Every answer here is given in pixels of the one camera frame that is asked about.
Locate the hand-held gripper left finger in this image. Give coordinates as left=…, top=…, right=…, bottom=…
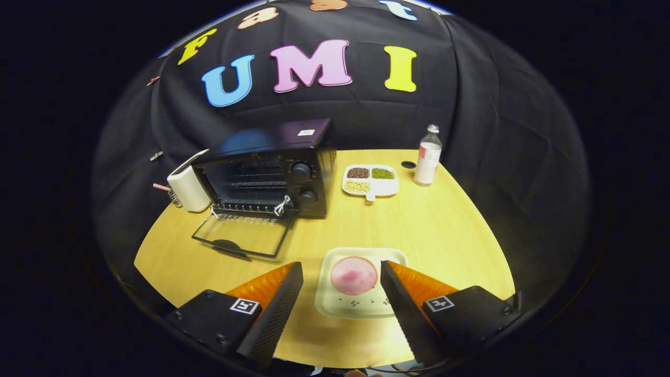
left=165, top=262, right=304, bottom=370

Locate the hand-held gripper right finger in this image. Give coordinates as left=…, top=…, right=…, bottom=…
left=381, top=260, right=524, bottom=367

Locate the cream square plate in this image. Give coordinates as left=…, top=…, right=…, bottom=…
left=315, top=247, right=409, bottom=319

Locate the pink ham slice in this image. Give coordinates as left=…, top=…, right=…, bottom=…
left=330, top=256, right=378, bottom=296

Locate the black toaster oven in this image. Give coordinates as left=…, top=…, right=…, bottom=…
left=191, top=118, right=337, bottom=260

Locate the white slot toaster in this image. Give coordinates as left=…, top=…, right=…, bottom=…
left=166, top=149, right=213, bottom=213

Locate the divided white bean dish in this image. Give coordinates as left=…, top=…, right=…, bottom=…
left=342, top=164, right=400, bottom=202

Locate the clear plastic bottle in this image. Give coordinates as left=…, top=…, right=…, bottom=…
left=414, top=124, right=443, bottom=187

